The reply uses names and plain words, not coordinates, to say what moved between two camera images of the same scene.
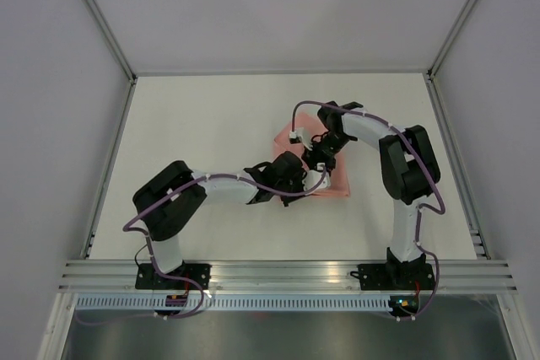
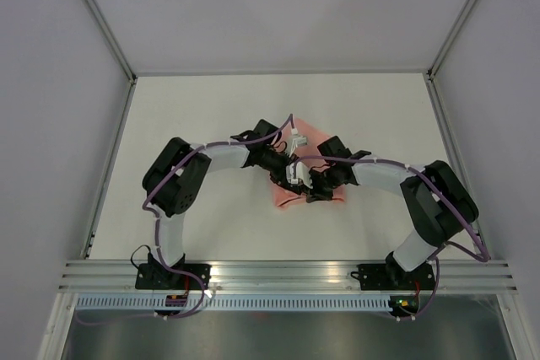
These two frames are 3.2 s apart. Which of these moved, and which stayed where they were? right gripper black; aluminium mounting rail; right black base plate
Moved: right gripper black
Stayed: aluminium mounting rail; right black base plate
